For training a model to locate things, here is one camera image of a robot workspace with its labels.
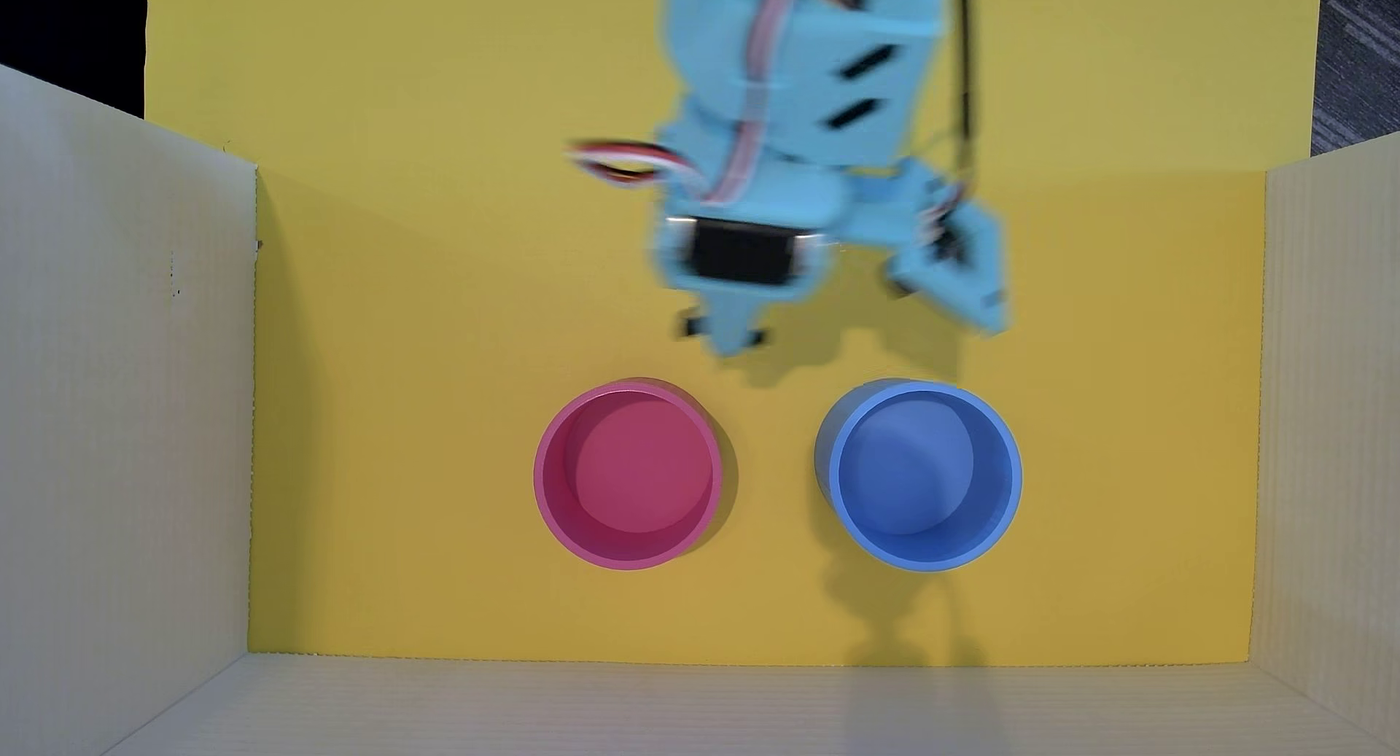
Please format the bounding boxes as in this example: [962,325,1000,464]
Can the beige cardboard box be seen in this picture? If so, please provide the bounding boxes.
[0,61,1400,756]

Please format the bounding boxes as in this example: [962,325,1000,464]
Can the blue round cup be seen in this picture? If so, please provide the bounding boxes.
[814,378,1025,574]

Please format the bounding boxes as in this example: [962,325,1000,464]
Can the yellow paper sheet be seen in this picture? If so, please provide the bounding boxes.
[142,0,1325,670]

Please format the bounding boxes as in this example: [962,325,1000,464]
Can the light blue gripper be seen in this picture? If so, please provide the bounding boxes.
[652,157,852,357]

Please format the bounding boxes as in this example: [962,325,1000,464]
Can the light blue camera mount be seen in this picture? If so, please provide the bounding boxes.
[840,159,1012,338]

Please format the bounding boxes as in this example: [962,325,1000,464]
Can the white red servo wires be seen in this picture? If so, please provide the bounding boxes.
[567,0,817,207]

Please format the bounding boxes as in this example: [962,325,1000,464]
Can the pink round cup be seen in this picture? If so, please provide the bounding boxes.
[532,378,726,572]

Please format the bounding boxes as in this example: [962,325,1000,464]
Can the thin black cable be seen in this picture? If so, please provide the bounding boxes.
[954,0,978,194]

